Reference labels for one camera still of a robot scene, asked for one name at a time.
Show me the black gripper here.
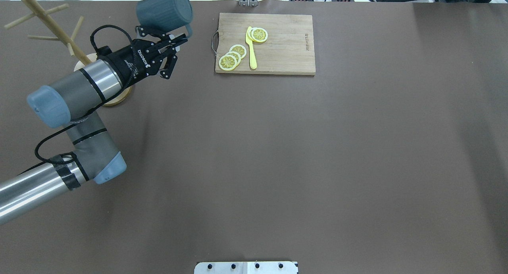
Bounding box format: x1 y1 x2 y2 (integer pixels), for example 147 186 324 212
98 26 188 88

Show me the dark teal mug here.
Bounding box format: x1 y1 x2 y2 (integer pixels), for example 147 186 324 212
136 0 193 37

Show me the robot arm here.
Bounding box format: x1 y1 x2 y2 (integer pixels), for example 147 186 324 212
1 25 192 224

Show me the yellow plastic knife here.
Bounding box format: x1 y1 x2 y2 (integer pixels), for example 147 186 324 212
245 26 258 70

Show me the wooden cutting board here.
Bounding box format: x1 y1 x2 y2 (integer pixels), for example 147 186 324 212
215 13 316 76

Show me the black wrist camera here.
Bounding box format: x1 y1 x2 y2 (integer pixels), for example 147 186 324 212
95 45 112 56

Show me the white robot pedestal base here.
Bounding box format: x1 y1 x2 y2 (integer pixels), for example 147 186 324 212
194 261 299 274

